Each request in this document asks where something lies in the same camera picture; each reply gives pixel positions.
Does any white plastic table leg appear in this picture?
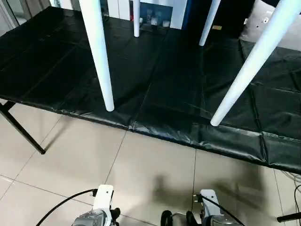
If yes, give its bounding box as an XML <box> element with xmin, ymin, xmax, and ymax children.
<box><xmin>132</xmin><ymin>0</ymin><xmax>142</xmax><ymax>38</ymax></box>
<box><xmin>210</xmin><ymin>0</ymin><xmax>297</xmax><ymax>127</ymax></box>
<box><xmin>198</xmin><ymin>0</ymin><xmax>222</xmax><ymax>47</ymax></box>
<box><xmin>79</xmin><ymin>0</ymin><xmax>115</xmax><ymax>112</ymax></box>

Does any black stand leg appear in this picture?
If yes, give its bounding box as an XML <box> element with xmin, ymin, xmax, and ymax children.
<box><xmin>0</xmin><ymin>100</ymin><xmax>46</xmax><ymax>155</ymax></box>
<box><xmin>277</xmin><ymin>212</ymin><xmax>301</xmax><ymax>223</ymax></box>

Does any black work mat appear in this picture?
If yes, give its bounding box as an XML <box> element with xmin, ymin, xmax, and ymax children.
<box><xmin>0</xmin><ymin>6</ymin><xmax>301</xmax><ymax>175</ymax></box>

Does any black cabinet with gold label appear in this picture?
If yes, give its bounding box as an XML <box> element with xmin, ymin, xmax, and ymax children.
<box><xmin>182</xmin><ymin>0</ymin><xmax>257</xmax><ymax>40</ymax></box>

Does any grey cushion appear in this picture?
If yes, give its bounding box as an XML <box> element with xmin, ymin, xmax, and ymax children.
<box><xmin>238</xmin><ymin>0</ymin><xmax>301</xmax><ymax>52</ymax></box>

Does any white sideboard with glass doors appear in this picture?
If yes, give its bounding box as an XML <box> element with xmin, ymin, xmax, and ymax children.
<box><xmin>55</xmin><ymin>0</ymin><xmax>188</xmax><ymax>31</ymax></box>

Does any beige curtain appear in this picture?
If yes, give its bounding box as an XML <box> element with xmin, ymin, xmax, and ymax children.
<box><xmin>0</xmin><ymin>0</ymin><xmax>56</xmax><ymax>27</ymax></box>

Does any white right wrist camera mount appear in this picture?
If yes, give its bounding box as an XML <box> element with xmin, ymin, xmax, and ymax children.
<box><xmin>199</xmin><ymin>188</ymin><xmax>222</xmax><ymax>223</ymax></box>

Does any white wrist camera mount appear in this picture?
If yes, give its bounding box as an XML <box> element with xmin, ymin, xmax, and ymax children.
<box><xmin>92</xmin><ymin>184</ymin><xmax>114</xmax><ymax>218</ymax></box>
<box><xmin>199</xmin><ymin>188</ymin><xmax>222</xmax><ymax>223</ymax></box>

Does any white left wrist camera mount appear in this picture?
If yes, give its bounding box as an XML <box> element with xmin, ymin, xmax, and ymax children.
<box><xmin>92</xmin><ymin>184</ymin><xmax>114</xmax><ymax>218</ymax></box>

